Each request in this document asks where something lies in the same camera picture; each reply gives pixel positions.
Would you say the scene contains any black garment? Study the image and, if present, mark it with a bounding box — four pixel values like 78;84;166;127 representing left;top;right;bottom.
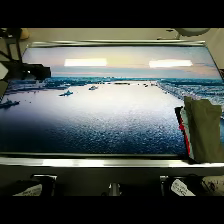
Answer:
174;105;185;128

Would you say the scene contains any white garment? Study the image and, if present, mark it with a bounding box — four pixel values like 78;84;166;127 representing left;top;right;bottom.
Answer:
180;107;195;158

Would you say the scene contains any red garment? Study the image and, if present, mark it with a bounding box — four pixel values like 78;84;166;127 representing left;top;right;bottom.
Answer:
178;123;194;158

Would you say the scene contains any olive green garment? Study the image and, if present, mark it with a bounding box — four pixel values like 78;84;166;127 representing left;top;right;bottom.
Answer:
183;96;224;164

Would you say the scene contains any silver frame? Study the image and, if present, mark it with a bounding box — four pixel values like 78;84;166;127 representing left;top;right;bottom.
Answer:
0;39;224;197

